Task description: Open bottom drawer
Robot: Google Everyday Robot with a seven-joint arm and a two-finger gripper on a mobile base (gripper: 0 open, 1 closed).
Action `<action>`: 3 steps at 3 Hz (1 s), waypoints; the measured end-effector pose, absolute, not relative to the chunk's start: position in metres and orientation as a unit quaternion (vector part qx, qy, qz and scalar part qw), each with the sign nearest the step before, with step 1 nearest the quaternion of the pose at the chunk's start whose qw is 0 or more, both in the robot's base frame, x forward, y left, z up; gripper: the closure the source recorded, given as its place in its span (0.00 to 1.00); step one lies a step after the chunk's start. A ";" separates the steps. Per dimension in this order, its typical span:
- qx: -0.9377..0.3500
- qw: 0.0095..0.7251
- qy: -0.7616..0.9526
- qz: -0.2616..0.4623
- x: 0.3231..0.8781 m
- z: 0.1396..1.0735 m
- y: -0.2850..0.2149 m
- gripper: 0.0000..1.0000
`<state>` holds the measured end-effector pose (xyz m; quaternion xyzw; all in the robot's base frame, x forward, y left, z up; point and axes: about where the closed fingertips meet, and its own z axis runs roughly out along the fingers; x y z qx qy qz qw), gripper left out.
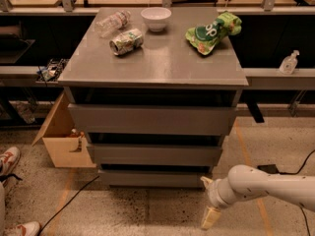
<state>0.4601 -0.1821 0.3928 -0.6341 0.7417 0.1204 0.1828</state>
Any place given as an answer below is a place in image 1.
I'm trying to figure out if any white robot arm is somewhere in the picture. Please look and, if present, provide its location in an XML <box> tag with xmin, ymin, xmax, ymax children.
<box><xmin>201</xmin><ymin>165</ymin><xmax>315</xmax><ymax>230</ymax></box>

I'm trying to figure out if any black floor cable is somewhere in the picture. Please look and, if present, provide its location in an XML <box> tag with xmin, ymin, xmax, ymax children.
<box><xmin>36</xmin><ymin>175</ymin><xmax>100</xmax><ymax>236</ymax></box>

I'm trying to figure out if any grey top drawer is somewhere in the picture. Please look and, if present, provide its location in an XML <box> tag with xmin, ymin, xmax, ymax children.
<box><xmin>68</xmin><ymin>104</ymin><xmax>236</xmax><ymax>136</ymax></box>

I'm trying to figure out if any black foot pedal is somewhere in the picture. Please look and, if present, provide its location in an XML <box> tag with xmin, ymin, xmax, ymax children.
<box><xmin>257</xmin><ymin>164</ymin><xmax>280</xmax><ymax>174</ymax></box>

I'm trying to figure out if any white red shoe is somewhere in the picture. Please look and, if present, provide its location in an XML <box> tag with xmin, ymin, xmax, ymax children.
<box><xmin>0</xmin><ymin>147</ymin><xmax>21</xmax><ymax>176</ymax></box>
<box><xmin>4</xmin><ymin>221</ymin><xmax>40</xmax><ymax>236</ymax></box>

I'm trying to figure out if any clear plastic bottle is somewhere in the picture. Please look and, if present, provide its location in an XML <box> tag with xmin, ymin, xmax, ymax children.
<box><xmin>95</xmin><ymin>10</ymin><xmax>131</xmax><ymax>37</ymax></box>

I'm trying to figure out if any hand sanitizer bottle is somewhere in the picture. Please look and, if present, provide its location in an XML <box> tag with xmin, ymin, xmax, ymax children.
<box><xmin>279</xmin><ymin>50</ymin><xmax>299</xmax><ymax>75</ymax></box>

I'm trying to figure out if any tray of small parts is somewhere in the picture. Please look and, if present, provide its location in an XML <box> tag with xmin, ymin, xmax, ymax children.
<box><xmin>37</xmin><ymin>58</ymin><xmax>68</xmax><ymax>83</ymax></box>

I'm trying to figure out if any grey drawer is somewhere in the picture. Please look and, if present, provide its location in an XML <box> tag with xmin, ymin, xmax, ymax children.
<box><xmin>98</xmin><ymin>170</ymin><xmax>204</xmax><ymax>189</ymax></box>
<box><xmin>87</xmin><ymin>145</ymin><xmax>221</xmax><ymax>166</ymax></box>
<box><xmin>68</xmin><ymin>104</ymin><xmax>236</xmax><ymax>136</ymax></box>

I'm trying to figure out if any grey bottom drawer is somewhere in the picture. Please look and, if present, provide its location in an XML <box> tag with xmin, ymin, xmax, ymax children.
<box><xmin>98</xmin><ymin>170</ymin><xmax>204</xmax><ymax>189</ymax></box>

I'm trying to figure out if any green chip bag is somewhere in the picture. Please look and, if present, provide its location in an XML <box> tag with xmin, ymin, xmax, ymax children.
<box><xmin>185</xmin><ymin>11</ymin><xmax>242</xmax><ymax>56</ymax></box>

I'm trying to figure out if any grey bench rail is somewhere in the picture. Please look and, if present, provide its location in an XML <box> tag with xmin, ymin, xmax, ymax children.
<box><xmin>0</xmin><ymin>66</ymin><xmax>58</xmax><ymax>88</ymax></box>

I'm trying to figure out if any black pedal cable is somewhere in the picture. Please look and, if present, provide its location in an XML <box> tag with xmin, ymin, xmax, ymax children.
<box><xmin>279</xmin><ymin>148</ymin><xmax>315</xmax><ymax>236</ymax></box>

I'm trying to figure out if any grey drawer cabinet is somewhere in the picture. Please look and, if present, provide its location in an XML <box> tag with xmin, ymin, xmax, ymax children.
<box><xmin>58</xmin><ymin>7</ymin><xmax>248</xmax><ymax>176</ymax></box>

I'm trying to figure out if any white red upper shoe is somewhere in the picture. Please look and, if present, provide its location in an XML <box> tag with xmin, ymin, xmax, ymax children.
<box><xmin>0</xmin><ymin>147</ymin><xmax>21</xmax><ymax>176</ymax></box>

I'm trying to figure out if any crushed green white can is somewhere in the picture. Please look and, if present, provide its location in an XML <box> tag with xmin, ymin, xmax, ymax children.
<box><xmin>109</xmin><ymin>29</ymin><xmax>144</xmax><ymax>56</ymax></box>

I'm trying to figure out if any white red lower shoe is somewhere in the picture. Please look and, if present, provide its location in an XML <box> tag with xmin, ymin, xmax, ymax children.
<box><xmin>4</xmin><ymin>221</ymin><xmax>40</xmax><ymax>236</ymax></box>

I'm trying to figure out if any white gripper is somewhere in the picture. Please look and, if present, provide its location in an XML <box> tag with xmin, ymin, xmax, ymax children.
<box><xmin>201</xmin><ymin>176</ymin><xmax>237</xmax><ymax>230</ymax></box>

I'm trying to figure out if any white bowl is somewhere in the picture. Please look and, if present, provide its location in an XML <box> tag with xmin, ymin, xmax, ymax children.
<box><xmin>141</xmin><ymin>7</ymin><xmax>171</xmax><ymax>31</ymax></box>

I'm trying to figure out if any grey middle drawer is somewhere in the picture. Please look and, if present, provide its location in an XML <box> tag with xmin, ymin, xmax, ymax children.
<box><xmin>87</xmin><ymin>145</ymin><xmax>221</xmax><ymax>166</ymax></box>

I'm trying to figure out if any cardboard box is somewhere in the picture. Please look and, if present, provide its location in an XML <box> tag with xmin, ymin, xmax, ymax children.
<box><xmin>32</xmin><ymin>92</ymin><xmax>95</xmax><ymax>168</ymax></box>

